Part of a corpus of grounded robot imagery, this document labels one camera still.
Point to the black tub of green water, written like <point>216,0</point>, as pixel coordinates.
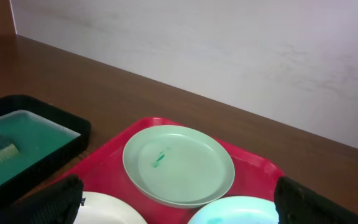
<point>46,137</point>

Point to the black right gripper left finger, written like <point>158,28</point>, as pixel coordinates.
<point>56,204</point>

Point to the white plate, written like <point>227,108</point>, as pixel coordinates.
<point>98,208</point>

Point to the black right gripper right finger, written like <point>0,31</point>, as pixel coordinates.
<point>296,204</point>

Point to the mint green plate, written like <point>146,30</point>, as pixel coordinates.
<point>177,166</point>

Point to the light blue plate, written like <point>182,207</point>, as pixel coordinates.
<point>237,210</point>

